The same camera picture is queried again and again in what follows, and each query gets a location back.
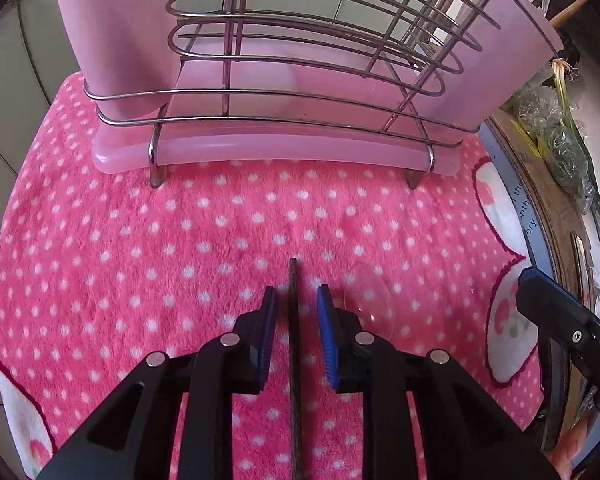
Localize metal wire utensil rack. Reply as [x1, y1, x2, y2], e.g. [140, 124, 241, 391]
[82, 0, 543, 191]

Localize tall pink plastic cup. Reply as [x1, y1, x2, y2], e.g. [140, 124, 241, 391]
[52, 0, 181, 116]

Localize person's right hand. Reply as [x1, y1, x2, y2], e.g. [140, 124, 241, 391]
[547, 412, 600, 480]

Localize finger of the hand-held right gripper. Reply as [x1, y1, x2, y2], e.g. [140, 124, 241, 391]
[515, 267, 600, 426]

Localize grey kitchen cabinets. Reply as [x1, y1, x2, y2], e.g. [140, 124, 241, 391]
[0, 0, 63, 128]

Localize pink polka dot blanket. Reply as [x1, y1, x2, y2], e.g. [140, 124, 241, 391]
[0, 72, 551, 480]

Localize pink plastic drip tray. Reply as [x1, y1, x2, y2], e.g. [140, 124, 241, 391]
[91, 115, 463, 177]

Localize bag of leafy greens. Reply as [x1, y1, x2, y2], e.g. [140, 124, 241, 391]
[510, 85, 597, 202]

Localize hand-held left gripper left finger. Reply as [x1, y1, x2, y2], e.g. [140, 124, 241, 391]
[37, 286, 279, 480]

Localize clear plastic spoon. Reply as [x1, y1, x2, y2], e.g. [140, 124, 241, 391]
[342, 262, 396, 341]

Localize wooden handled utensil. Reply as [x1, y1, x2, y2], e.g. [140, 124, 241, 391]
[547, 0, 588, 29]

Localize flat metal strip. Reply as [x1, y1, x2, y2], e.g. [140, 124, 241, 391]
[570, 230, 594, 302]

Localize black chopstick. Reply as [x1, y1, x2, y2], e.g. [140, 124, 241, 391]
[288, 257, 303, 480]

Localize wide pink plastic holder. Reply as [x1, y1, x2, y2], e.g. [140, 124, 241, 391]
[175, 0, 563, 136]

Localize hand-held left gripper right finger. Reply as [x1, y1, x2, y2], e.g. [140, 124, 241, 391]
[316, 284, 558, 480]

